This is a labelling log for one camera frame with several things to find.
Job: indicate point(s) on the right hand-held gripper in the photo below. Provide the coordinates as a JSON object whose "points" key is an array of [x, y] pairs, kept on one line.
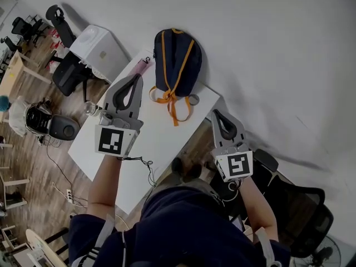
{"points": [[237, 164]]}

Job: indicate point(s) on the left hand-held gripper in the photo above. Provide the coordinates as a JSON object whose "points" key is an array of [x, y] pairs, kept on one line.
{"points": [[109, 140]]}

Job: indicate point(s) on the navy backpack with orange trim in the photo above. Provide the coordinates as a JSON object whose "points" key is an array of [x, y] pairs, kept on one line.
{"points": [[178, 63]]}

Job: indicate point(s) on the person's right forearm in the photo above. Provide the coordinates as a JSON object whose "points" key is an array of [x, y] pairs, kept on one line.
{"points": [[257, 207]]}

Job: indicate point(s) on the person's left forearm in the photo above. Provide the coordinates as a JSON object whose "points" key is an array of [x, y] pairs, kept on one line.
{"points": [[105, 182]]}

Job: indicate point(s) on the clear glass bottle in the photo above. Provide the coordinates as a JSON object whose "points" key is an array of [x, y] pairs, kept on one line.
{"points": [[91, 109]]}

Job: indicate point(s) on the grey tape roll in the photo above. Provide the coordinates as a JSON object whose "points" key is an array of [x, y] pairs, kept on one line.
{"points": [[194, 100]]}

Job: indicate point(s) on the white box appliance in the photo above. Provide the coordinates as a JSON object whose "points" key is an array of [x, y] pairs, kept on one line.
{"points": [[97, 50]]}

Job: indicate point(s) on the white table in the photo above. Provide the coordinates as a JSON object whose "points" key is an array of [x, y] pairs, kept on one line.
{"points": [[158, 138]]}

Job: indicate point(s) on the person's black shoes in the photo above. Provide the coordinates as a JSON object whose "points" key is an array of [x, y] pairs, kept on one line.
{"points": [[185, 168]]}

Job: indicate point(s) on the black office chair with headrest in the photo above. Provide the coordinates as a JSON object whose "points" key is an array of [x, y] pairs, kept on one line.
{"points": [[68, 71]]}

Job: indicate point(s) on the black rounded device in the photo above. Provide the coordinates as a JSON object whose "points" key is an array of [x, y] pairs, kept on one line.
{"points": [[65, 128]]}

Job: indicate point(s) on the person's navy shirt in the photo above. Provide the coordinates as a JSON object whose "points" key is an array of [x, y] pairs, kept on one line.
{"points": [[189, 227]]}

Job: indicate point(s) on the black wide office chair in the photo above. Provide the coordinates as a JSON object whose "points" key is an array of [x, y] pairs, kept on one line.
{"points": [[300, 213]]}

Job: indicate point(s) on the light wooden desk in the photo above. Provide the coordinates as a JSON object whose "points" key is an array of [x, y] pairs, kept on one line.
{"points": [[14, 74]]}

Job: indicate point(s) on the white power strip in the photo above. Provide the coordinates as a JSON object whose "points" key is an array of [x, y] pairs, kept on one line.
{"points": [[69, 195]]}

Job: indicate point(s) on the black mesh office chair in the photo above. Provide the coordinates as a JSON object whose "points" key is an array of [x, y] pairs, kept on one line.
{"points": [[25, 28]]}

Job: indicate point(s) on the black floor fan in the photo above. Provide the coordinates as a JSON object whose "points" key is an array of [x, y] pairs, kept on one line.
{"points": [[322, 253]]}

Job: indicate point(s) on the round wooden table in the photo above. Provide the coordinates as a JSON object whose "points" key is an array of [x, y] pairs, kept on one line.
{"points": [[41, 246]]}

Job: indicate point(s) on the wooden stool frame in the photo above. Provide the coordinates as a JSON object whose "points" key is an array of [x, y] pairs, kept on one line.
{"points": [[14, 193]]}

